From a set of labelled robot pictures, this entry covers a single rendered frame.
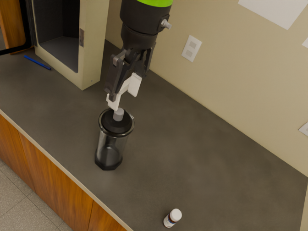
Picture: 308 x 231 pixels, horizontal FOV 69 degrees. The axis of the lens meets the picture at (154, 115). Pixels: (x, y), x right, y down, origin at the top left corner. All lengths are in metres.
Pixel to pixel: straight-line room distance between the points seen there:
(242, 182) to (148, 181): 0.40
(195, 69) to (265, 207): 0.68
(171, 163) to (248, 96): 0.48
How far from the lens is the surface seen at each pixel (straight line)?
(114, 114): 0.65
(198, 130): 1.07
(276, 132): 1.20
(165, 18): 0.46
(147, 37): 0.47
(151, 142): 0.94
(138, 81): 0.61
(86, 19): 0.88
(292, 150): 1.24
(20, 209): 1.82
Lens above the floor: 1.69
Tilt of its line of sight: 46 degrees down
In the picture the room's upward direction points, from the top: 22 degrees clockwise
